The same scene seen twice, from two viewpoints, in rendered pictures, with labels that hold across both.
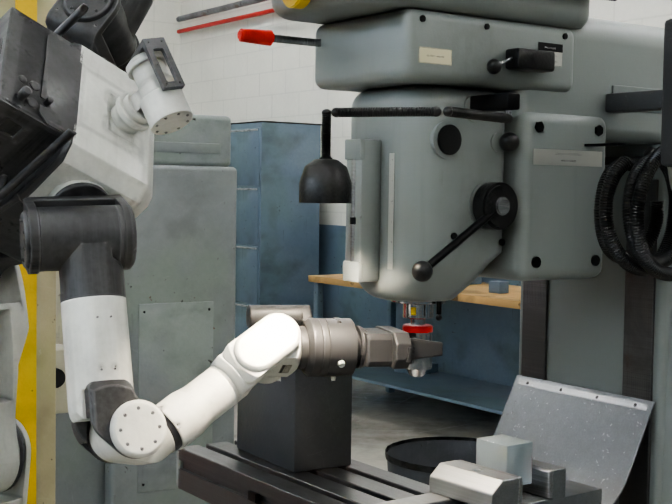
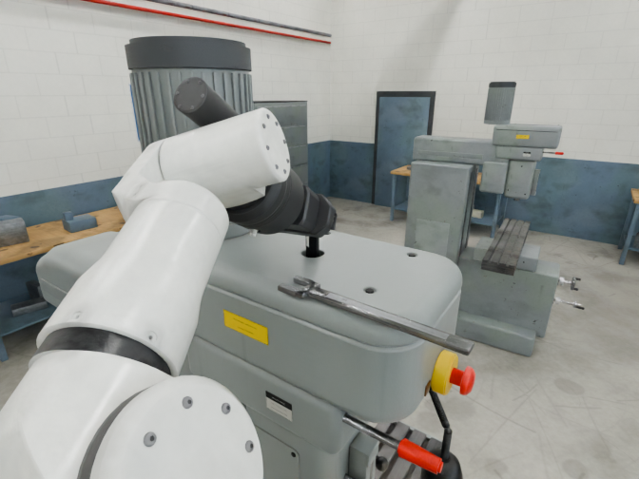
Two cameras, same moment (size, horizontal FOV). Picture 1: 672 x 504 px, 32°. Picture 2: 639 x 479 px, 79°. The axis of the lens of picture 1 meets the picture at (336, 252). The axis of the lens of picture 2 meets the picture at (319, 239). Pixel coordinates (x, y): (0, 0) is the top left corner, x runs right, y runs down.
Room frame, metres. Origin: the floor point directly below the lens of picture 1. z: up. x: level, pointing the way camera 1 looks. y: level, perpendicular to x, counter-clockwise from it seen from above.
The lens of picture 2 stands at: (1.98, 0.42, 2.13)
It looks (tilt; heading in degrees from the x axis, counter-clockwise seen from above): 21 degrees down; 249
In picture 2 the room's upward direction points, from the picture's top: straight up
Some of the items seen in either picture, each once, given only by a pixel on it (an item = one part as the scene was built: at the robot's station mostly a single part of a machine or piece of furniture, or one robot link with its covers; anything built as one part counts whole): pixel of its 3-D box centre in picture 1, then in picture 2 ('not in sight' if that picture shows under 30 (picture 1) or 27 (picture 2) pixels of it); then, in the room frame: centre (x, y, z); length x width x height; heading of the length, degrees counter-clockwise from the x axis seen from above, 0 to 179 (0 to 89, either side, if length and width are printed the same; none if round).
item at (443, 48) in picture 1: (444, 59); (295, 351); (1.81, -0.16, 1.68); 0.34 x 0.24 x 0.10; 125
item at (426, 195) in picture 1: (422, 194); (312, 445); (1.79, -0.13, 1.47); 0.21 x 0.19 x 0.32; 35
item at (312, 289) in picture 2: not in sight; (365, 310); (1.79, 0.07, 1.89); 0.24 x 0.04 x 0.01; 123
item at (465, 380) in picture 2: not in sight; (461, 378); (1.64, 0.08, 1.76); 0.04 x 0.03 x 0.04; 35
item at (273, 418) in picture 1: (292, 403); not in sight; (2.13, 0.08, 1.08); 0.22 x 0.12 x 0.20; 32
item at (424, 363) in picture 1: (417, 349); not in sight; (1.79, -0.13, 1.23); 0.05 x 0.05 x 0.06
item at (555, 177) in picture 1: (514, 195); not in sight; (1.90, -0.29, 1.47); 0.24 x 0.19 x 0.26; 35
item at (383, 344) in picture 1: (361, 348); not in sight; (1.76, -0.04, 1.23); 0.13 x 0.12 x 0.10; 16
